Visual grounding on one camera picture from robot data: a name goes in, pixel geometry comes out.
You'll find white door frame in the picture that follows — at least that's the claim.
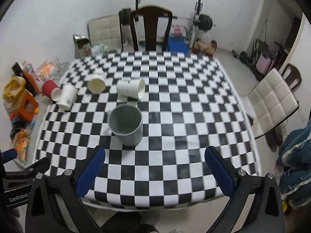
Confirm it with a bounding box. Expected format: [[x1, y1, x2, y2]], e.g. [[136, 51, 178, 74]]
[[244, 0, 305, 78]]

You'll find beige padded chair back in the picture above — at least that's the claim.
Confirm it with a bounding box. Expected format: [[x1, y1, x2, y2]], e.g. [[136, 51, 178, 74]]
[[87, 15, 122, 51]]

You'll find dark wooden chair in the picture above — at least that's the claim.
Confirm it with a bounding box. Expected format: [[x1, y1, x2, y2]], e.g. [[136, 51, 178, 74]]
[[129, 6, 173, 52], [280, 64, 302, 93]]

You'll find white barbell rack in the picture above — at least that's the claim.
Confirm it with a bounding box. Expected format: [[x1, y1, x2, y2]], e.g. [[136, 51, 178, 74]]
[[187, 0, 204, 49]]

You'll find white printed paper cup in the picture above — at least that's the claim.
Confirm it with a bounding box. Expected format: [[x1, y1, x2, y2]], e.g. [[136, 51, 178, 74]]
[[56, 83, 79, 110]]

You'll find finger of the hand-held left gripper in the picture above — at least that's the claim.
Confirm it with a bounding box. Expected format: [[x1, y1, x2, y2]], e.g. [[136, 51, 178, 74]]
[[4, 157, 51, 179], [0, 149, 18, 163]]

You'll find cream padded chair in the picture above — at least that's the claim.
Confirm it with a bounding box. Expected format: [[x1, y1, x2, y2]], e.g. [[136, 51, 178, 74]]
[[244, 68, 300, 139]]

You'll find blue floor mat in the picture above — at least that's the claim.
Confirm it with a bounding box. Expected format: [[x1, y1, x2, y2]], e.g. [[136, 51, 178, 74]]
[[168, 40, 189, 53]]

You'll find cream paper cup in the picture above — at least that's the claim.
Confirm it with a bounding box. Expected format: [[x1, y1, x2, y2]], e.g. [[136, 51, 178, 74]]
[[87, 68, 107, 94]]

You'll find pink suitcase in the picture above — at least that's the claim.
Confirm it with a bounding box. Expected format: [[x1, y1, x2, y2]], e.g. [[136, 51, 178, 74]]
[[256, 53, 275, 74]]

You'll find red paper cup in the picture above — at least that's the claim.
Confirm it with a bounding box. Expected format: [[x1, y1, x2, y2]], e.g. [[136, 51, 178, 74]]
[[42, 79, 63, 102]]

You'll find orange snack packet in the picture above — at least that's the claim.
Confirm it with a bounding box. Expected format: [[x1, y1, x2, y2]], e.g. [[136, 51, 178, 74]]
[[12, 129, 31, 161]]

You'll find yellow plastic bag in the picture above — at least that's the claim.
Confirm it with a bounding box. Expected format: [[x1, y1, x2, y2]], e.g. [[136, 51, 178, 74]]
[[2, 76, 26, 103]]

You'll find clear plastic wrapper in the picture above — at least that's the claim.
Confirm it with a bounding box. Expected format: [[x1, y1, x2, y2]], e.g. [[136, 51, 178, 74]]
[[50, 58, 71, 79]]

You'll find brown paper bag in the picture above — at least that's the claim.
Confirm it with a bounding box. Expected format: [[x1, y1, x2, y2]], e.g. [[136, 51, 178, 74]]
[[193, 39, 217, 55]]

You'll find black dumbbell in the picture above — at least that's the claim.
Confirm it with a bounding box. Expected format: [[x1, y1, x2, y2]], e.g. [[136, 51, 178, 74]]
[[232, 50, 248, 62]]

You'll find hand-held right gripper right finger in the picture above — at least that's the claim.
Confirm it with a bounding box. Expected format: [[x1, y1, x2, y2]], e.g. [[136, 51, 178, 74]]
[[205, 146, 285, 233]]

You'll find red white plastic bag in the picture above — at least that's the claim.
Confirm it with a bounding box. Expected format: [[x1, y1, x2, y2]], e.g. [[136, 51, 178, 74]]
[[170, 24, 187, 39]]

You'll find dark blue clothing pile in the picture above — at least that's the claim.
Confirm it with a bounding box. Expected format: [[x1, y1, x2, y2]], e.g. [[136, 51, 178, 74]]
[[274, 119, 311, 209]]

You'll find grey mug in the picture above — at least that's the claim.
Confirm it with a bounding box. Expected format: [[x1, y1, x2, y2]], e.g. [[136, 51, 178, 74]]
[[107, 104, 144, 147]]

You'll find open carton box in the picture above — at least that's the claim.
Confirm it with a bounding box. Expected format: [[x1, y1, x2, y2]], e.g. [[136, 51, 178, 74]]
[[72, 34, 92, 59]]

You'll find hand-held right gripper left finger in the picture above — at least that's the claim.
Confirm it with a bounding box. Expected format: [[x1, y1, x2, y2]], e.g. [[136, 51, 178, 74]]
[[25, 146, 106, 233]]

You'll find black barbell weight plate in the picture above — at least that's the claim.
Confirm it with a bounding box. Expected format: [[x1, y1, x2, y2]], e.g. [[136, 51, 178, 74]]
[[198, 14, 213, 31], [119, 8, 132, 26]]

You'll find orange box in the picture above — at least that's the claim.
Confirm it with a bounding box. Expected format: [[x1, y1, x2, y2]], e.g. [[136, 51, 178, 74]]
[[10, 94, 39, 124]]

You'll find crumpled white green plastic bag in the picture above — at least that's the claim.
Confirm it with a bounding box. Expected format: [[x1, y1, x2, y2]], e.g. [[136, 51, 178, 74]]
[[92, 43, 110, 56]]

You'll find black white checkered tablecloth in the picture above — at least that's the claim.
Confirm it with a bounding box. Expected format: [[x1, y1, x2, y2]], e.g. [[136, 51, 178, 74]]
[[34, 50, 262, 210]]

